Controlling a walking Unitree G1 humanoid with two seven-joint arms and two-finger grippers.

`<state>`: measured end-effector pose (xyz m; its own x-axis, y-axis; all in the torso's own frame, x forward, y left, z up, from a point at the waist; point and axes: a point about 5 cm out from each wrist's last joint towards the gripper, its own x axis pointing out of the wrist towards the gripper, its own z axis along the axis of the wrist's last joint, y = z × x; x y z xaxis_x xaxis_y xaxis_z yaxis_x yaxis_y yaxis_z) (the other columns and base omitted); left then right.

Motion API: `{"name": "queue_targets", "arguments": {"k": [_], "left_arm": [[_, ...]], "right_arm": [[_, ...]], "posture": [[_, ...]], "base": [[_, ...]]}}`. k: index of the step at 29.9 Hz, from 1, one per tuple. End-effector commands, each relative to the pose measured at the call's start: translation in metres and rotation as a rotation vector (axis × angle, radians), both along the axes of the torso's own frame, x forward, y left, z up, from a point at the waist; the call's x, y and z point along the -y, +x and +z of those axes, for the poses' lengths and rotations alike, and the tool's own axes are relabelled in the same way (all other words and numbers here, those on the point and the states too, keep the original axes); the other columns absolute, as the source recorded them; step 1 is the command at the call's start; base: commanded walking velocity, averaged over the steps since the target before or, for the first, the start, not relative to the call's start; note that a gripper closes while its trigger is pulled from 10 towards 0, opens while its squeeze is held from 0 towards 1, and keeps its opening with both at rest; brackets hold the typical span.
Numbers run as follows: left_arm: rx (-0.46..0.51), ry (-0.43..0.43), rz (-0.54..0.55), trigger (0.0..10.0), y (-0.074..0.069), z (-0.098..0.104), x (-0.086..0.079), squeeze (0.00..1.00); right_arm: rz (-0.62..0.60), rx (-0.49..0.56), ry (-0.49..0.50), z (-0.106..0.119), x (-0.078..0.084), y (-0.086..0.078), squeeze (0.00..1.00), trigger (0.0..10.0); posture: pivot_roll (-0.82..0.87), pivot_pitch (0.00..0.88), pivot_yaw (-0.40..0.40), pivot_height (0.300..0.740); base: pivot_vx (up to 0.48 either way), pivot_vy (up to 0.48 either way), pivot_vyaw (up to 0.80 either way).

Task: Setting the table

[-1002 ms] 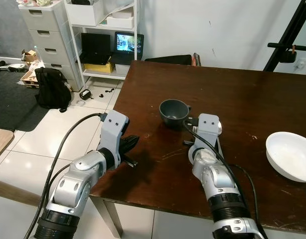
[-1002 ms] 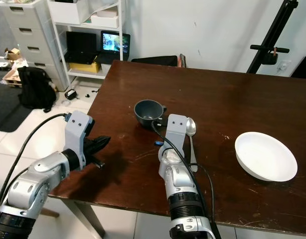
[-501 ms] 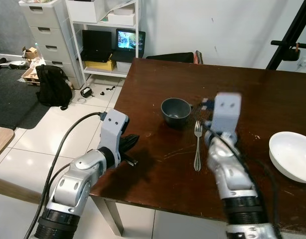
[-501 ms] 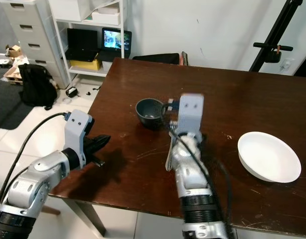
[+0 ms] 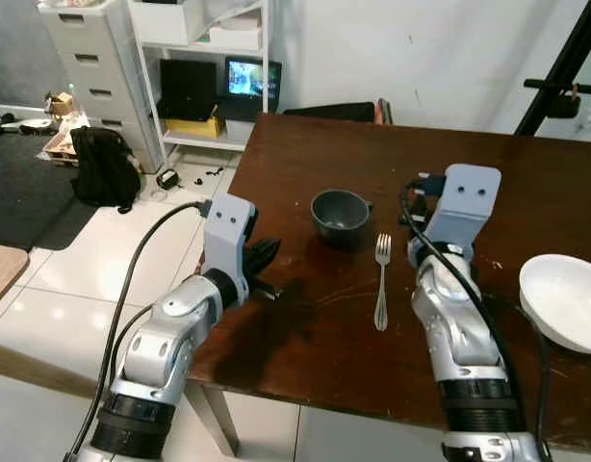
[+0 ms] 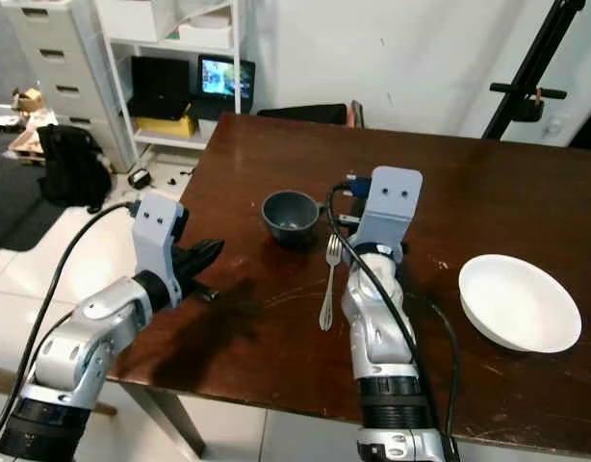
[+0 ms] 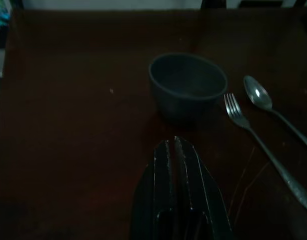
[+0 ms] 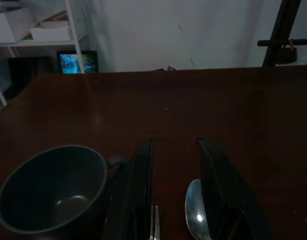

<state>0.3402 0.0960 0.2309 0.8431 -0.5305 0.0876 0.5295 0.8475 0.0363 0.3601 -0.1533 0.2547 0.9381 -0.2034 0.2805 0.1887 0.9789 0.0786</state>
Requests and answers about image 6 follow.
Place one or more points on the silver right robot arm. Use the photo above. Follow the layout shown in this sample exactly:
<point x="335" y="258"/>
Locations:
<point x="377" y="327"/>

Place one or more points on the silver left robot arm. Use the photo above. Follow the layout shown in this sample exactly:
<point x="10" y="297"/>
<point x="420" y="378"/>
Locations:
<point x="89" y="327"/>

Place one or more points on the dark grey cup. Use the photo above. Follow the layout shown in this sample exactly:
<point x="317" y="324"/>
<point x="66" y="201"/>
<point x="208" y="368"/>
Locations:
<point x="291" y="221"/>

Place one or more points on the black power adapter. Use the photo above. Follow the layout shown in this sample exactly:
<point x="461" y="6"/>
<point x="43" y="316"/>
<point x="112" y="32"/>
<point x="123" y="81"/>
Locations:
<point x="139" y="178"/>

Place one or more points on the silver metal fork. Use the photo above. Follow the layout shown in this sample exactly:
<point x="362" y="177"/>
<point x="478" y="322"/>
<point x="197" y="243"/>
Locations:
<point x="327" y="294"/>

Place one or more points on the white table leg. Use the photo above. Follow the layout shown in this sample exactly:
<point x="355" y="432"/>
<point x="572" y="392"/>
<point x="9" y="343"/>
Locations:
<point x="170" y="419"/>

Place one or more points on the yellow flat box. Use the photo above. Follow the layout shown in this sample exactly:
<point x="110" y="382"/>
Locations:
<point x="166" y="126"/>

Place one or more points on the black backpack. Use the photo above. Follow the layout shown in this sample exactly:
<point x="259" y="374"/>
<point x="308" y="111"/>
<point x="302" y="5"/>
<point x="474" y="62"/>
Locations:
<point x="74" y="166"/>

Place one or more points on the black chair backrest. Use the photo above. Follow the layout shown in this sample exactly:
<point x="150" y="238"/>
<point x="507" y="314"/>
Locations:
<point x="300" y="113"/>

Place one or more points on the black closed-screen laptop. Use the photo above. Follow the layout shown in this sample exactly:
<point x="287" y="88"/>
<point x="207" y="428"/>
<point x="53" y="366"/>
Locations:
<point x="159" y="87"/>

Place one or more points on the laptop with lit screen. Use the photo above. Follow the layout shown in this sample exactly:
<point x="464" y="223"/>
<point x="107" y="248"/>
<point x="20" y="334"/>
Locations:
<point x="223" y="79"/>

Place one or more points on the dark grey floor mat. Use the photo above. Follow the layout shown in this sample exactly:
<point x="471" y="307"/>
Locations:
<point x="7" y="183"/>

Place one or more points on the white metal shelf rack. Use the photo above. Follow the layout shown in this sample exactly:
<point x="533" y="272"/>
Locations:
<point x="243" y="38"/>

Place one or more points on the small cardboard box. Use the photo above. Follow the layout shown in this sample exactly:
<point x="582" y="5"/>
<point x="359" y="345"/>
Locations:
<point x="30" y="100"/>

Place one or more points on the grey plastic drawer cabinet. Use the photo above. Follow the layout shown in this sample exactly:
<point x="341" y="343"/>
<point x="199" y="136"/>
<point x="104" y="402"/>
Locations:
<point x="64" y="67"/>

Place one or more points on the white storage box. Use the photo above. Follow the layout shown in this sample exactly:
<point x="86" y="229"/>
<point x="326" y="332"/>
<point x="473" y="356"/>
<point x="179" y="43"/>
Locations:
<point x="132" y="17"/>

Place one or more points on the white round bowl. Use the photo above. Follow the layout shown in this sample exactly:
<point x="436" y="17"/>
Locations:
<point x="522" y="303"/>

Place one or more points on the black tripod stand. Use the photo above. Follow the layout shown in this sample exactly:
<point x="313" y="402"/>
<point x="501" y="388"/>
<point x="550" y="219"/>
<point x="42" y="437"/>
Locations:
<point x="531" y="77"/>

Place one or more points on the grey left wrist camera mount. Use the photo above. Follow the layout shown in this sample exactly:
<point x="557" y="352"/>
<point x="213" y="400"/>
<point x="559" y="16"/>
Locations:
<point x="156" y="236"/>

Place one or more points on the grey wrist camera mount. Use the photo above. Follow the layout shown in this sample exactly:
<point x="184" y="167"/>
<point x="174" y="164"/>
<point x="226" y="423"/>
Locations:
<point x="156" y="236"/>
<point x="390" y="207"/>

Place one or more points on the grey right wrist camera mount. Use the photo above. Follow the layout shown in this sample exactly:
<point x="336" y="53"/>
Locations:
<point x="390" y="207"/>

